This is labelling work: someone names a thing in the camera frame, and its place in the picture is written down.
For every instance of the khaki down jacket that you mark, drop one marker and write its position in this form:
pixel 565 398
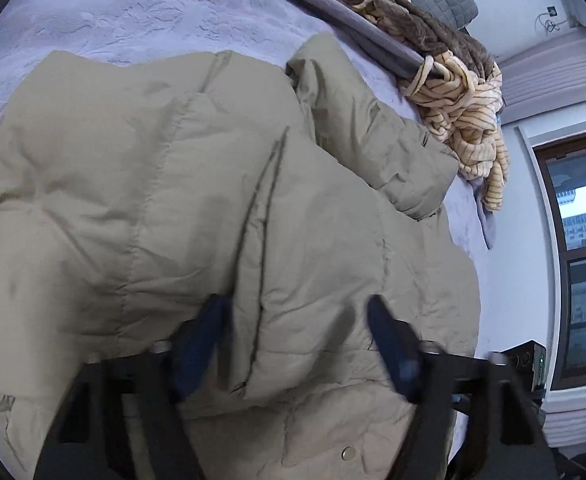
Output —
pixel 173 185

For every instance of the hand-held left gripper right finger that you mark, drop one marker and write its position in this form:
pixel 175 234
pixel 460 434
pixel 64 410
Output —
pixel 390 345

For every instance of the lavender pleated curtain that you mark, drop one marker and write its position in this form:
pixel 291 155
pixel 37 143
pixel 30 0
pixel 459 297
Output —
pixel 580 422
pixel 558 70

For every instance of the lavender embossed bed blanket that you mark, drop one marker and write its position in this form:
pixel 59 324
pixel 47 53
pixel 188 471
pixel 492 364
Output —
pixel 123 10

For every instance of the yellow striped knit garment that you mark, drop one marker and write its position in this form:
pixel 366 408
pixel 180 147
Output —
pixel 468 120

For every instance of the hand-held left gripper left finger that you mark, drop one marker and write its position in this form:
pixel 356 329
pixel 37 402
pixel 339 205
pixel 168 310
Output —
pixel 200 345

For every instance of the brown fuzzy garment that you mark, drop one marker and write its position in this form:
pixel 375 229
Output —
pixel 438 30

